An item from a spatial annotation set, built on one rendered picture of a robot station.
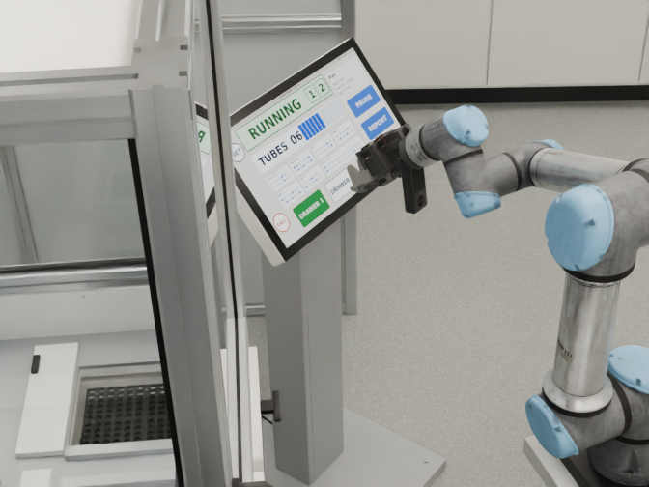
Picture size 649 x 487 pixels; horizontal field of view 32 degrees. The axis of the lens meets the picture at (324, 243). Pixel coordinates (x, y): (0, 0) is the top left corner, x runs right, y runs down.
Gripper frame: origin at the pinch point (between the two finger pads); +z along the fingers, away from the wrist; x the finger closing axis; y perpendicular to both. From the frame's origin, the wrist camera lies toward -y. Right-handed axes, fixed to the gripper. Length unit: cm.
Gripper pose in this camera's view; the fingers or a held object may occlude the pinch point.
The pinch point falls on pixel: (356, 188)
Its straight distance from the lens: 227.2
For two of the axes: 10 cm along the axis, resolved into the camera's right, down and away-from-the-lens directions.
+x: -6.0, 4.9, -6.4
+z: -6.0, 2.5, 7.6
